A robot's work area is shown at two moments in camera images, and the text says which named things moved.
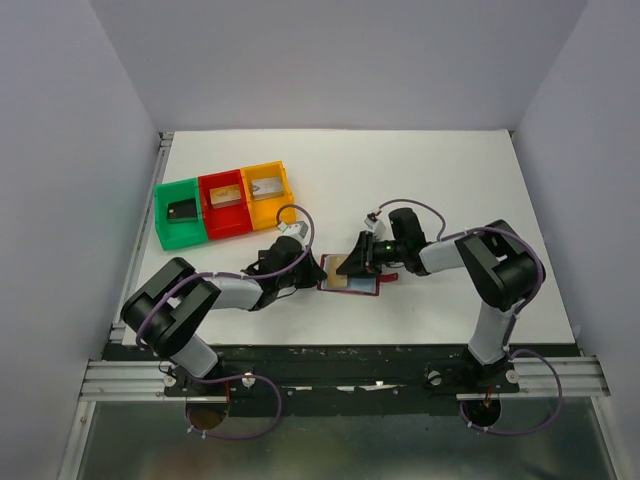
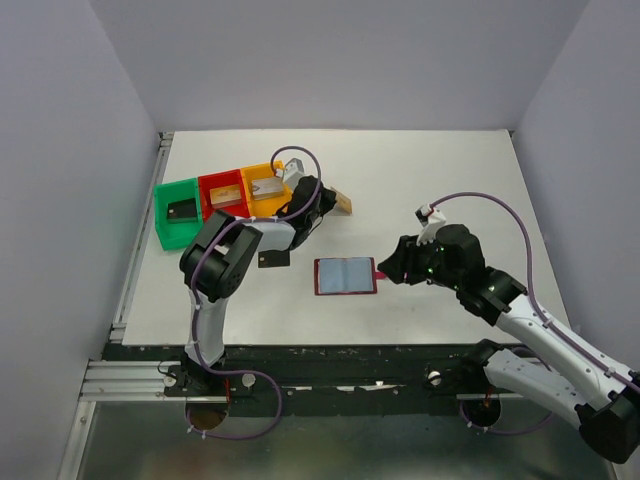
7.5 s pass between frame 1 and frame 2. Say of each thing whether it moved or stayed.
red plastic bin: stayed
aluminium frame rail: stayed
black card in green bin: stayed
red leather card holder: stayed
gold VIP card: moved
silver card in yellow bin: stayed
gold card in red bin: stayed
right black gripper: moved
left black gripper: moved
